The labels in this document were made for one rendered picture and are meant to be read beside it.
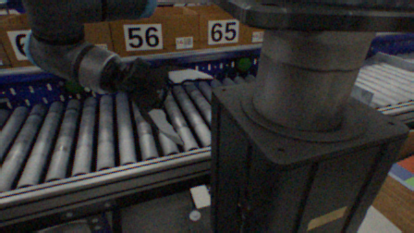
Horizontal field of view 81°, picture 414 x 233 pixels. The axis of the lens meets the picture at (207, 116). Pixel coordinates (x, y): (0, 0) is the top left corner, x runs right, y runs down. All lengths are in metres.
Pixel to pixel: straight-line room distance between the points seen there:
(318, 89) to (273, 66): 0.05
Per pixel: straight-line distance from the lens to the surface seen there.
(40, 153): 0.90
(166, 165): 0.72
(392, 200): 0.67
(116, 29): 1.15
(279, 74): 0.26
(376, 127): 0.32
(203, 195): 0.62
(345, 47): 0.25
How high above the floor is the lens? 1.22
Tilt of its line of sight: 31 degrees down
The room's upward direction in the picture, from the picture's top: straight up
